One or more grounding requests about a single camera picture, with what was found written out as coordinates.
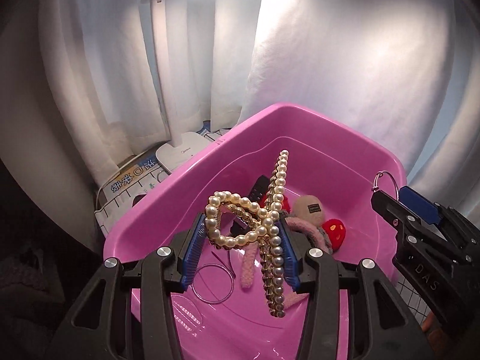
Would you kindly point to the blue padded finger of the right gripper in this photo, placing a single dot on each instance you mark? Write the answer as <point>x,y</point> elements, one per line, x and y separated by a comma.
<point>427,204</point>

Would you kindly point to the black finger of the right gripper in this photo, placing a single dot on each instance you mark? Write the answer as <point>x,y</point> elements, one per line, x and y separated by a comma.
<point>391,210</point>

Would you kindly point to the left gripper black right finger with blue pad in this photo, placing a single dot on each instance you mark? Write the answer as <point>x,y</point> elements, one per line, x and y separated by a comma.
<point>351,307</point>

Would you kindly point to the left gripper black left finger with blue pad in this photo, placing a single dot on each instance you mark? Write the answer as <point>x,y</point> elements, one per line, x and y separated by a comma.
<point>126,309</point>

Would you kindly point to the pink fuzzy headband red flowers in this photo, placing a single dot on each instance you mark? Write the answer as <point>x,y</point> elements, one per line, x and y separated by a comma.
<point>328,237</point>

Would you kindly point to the pearl gold hair claw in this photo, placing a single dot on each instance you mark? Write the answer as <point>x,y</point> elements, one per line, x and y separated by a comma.
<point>262,228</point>

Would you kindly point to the printed cardboard box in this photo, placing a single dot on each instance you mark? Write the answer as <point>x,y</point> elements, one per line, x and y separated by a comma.
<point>121,193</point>

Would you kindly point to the pink plastic basin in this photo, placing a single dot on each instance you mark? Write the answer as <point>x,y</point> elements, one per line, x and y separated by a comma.
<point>215,318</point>

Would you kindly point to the white curtain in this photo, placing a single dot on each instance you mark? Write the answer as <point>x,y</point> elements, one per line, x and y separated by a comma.
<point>405,73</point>

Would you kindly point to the white desk lamp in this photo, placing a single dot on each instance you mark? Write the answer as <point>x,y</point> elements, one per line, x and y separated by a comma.
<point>203,51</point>

